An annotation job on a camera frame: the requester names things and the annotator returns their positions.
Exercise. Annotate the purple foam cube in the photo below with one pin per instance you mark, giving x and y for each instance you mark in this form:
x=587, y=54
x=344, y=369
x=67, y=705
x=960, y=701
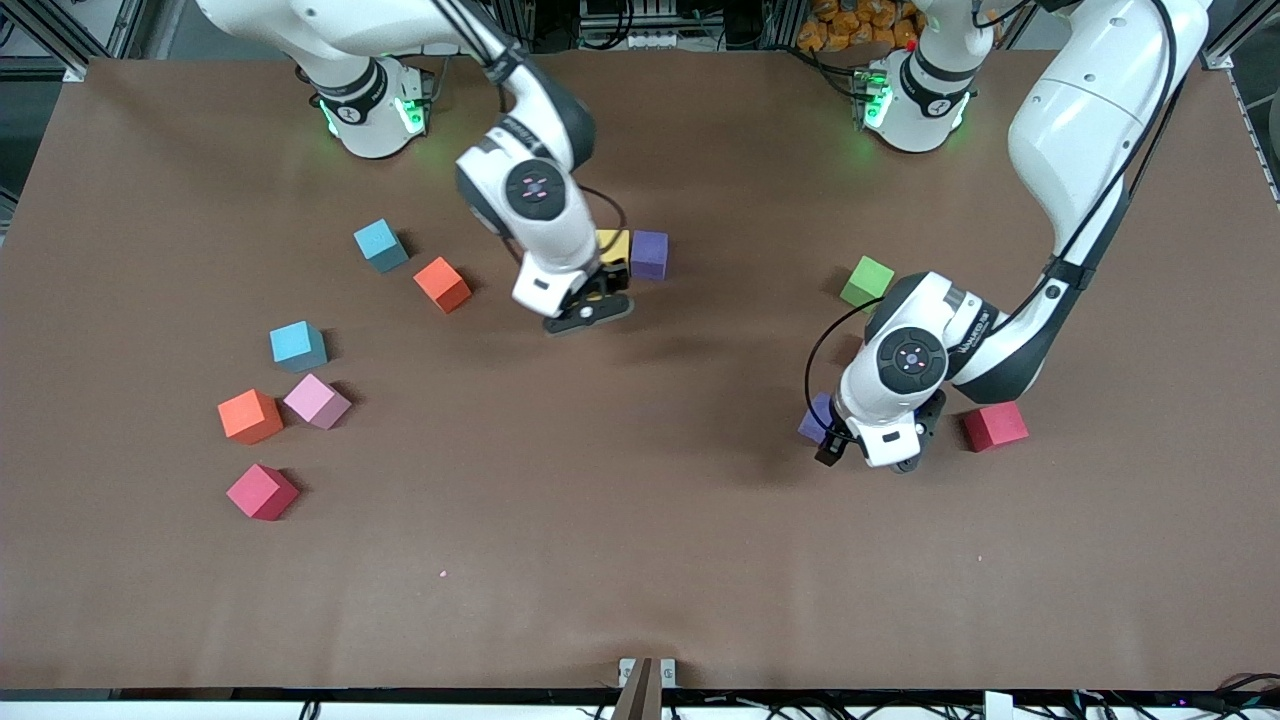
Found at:
x=650, y=254
x=812, y=422

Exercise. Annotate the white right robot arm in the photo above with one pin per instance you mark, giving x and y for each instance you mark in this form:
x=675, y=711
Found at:
x=300, y=25

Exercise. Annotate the metal table edge rail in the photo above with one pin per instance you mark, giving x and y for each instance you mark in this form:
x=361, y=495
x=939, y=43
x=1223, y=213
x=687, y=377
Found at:
x=1255, y=130

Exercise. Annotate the green foam cube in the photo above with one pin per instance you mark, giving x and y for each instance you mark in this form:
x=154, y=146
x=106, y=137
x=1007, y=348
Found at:
x=865, y=280

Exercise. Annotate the small white box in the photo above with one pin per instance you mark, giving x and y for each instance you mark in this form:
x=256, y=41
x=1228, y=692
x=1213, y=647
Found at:
x=998, y=707

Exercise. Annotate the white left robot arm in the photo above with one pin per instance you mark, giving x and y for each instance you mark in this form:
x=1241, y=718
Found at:
x=1090, y=110

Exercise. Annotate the brown wooden stick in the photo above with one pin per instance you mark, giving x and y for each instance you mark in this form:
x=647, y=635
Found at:
x=640, y=700

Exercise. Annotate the brown table cover sheet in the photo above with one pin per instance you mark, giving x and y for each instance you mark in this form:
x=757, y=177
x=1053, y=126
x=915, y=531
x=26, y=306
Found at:
x=640, y=520

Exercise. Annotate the white vented device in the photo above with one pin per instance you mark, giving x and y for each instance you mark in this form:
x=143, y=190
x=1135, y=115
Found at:
x=630, y=38

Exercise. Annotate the bag of orange items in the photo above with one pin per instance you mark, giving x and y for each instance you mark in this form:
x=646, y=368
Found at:
x=850, y=28

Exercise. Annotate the aluminium frame profile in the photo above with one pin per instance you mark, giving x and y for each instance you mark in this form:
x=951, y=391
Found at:
x=1217, y=57
x=50, y=38

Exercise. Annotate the pink foam cube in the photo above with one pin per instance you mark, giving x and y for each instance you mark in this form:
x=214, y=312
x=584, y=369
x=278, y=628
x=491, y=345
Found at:
x=317, y=401

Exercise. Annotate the dented blue foam cube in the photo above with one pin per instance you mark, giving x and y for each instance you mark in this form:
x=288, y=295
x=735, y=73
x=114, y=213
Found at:
x=378, y=243

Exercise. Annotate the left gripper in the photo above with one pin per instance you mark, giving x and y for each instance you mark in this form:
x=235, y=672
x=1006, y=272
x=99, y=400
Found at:
x=829, y=447

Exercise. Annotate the orange foam cube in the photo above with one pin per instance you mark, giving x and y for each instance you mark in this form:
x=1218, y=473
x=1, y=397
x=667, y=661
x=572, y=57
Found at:
x=442, y=284
x=250, y=416

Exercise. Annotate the red foam cube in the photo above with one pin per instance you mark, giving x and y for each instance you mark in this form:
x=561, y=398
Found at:
x=995, y=426
x=263, y=491

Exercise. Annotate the yellow foam cube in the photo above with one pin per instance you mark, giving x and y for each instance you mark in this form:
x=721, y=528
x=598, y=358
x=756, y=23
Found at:
x=612, y=245

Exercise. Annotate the small metal bracket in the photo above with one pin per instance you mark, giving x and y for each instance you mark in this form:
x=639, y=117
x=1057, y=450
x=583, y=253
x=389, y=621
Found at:
x=626, y=668

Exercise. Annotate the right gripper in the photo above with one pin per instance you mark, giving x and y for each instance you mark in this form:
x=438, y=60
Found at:
x=613, y=272

